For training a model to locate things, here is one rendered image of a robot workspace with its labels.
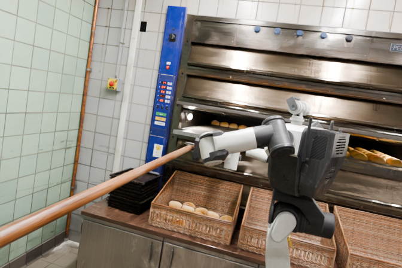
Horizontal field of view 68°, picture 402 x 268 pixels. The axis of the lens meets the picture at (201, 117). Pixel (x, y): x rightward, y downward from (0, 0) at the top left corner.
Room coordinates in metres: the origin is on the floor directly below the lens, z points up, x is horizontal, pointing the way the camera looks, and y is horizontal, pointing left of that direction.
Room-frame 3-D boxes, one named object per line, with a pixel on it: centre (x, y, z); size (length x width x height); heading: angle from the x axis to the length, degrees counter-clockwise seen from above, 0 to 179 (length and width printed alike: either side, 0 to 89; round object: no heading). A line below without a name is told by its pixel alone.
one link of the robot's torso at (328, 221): (1.35, -0.53, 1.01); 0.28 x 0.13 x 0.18; 77
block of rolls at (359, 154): (2.49, -1.37, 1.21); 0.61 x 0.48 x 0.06; 167
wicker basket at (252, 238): (1.93, -0.67, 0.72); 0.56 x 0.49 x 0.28; 76
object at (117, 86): (2.51, 0.76, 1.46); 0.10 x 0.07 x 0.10; 77
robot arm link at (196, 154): (1.51, -0.05, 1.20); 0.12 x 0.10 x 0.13; 69
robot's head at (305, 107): (1.39, -0.45, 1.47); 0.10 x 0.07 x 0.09; 138
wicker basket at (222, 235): (2.08, -0.08, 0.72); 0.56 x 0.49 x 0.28; 77
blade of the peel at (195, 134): (2.22, -0.13, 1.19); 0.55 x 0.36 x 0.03; 77
